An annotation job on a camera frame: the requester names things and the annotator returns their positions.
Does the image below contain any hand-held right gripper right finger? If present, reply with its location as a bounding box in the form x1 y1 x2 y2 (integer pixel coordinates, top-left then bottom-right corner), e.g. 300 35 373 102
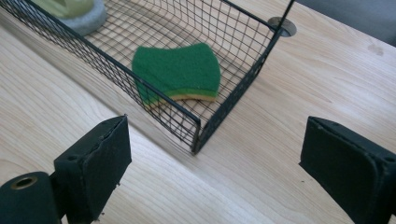
298 115 396 224

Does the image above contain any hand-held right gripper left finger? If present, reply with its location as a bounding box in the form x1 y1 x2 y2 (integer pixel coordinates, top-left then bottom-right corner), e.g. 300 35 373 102
52 114 133 224

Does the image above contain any green and yellow sponge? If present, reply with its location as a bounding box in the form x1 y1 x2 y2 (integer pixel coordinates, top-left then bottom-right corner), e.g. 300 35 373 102
131 42 222 107

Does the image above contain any black wire mesh basket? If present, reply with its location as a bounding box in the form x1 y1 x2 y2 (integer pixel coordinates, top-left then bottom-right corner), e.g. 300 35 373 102
0 0 297 156

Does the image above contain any green soap dish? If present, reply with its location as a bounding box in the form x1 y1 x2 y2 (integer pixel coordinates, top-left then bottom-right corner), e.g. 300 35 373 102
30 0 108 37

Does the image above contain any grey round table grommet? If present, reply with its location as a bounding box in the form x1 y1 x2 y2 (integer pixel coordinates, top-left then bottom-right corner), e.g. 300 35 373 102
267 16 298 38

